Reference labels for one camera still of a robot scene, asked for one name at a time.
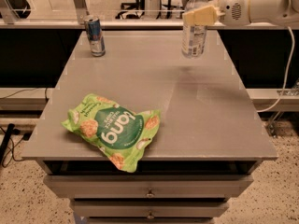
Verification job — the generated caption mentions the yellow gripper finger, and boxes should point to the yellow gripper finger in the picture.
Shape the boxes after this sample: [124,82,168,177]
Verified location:
[182,5,225,26]

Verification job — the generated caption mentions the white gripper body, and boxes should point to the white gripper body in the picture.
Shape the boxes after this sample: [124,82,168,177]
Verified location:
[219,0,250,26]

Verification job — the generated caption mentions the clear plastic water bottle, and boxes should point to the clear plastic water bottle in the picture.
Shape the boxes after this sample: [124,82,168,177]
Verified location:
[181,0,207,58]

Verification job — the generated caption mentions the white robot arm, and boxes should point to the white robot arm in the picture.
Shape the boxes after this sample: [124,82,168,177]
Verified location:
[182,0,299,27]

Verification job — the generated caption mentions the green rice chip bag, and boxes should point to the green rice chip bag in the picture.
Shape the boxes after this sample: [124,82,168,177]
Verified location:
[62,94,160,173]

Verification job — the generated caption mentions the blue silver energy drink can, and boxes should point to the blue silver energy drink can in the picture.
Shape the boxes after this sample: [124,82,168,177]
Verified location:
[84,15,106,57]

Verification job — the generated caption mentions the metal railing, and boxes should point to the metal railing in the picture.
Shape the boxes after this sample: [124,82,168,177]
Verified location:
[0,0,272,30]

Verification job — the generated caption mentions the grey drawer cabinet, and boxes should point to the grey drawer cabinet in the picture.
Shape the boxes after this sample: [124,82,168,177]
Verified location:
[23,31,277,224]

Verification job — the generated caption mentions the upper drawer knob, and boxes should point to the upper drawer knob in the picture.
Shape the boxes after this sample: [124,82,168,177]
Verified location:
[146,189,155,198]

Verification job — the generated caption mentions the drawer knob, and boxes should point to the drawer knob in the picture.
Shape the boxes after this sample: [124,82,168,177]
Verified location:
[147,212,155,219]
[146,189,155,198]

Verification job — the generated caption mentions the lower drawer knob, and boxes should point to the lower drawer knob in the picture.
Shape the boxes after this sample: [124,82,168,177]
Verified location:
[147,212,155,219]

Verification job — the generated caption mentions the black floor cables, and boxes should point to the black floor cables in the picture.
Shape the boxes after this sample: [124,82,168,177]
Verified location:
[0,123,32,169]

